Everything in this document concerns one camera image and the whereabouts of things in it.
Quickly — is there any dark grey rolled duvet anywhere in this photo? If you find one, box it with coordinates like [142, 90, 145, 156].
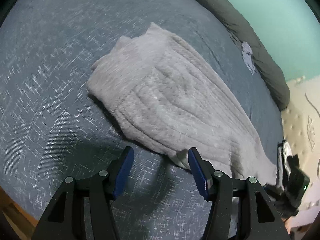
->
[196, 0, 290, 111]

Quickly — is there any cream tufted headboard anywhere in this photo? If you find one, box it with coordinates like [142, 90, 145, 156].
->
[281, 76, 320, 201]

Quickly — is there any white folded garment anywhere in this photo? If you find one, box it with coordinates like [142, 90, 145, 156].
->
[281, 140, 293, 177]

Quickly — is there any grey knit sweater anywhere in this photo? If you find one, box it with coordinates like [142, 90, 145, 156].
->
[87, 24, 277, 184]

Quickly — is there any blue checked cloth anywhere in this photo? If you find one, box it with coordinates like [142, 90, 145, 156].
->
[241, 42, 255, 75]

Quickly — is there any blue patterned bed sheet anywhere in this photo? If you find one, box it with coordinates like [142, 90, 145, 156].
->
[1, 0, 283, 239]

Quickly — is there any black folded garment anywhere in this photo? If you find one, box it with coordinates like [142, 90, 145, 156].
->
[287, 154, 300, 177]

